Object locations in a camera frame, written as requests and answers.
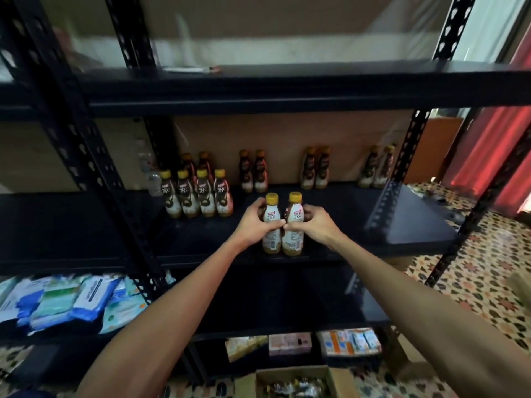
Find brown cardboard box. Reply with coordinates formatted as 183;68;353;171
234;364;363;398

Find tissue packs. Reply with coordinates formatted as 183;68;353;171
224;334;270;364

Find person's left forearm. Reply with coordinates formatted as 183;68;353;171
76;241;252;398

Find person's right hand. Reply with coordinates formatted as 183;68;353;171
287;203;346;250

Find red curtain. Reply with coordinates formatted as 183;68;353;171
443;29;531;217

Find person's left hand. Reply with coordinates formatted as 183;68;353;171
227;197;287;254

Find stack of pink white boxes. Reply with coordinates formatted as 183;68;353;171
268;331;315;357

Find black metal shelf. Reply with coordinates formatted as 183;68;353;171
75;0;531;386
0;0;179;386

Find row of wet wipe packs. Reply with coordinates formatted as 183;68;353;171
0;271;177;336

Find dark floor mat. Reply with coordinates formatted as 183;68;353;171
423;191;476;231

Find pile of bottles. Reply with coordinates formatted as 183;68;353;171
265;377;330;398

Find row of orange blue packets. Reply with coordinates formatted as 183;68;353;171
319;327;383;359

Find flat white orange packet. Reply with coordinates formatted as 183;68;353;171
162;65;223;75

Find person's right forearm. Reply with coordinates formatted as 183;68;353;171
325;234;531;398

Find clear water bottle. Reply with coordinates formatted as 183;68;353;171
138;151;164;196

